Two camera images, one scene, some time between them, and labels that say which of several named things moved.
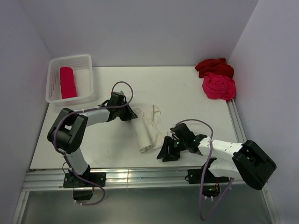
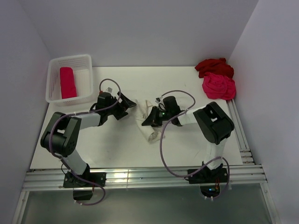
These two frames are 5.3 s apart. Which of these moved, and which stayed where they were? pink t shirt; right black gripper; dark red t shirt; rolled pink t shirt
Moved: right black gripper
Stayed: rolled pink t shirt; dark red t shirt; pink t shirt
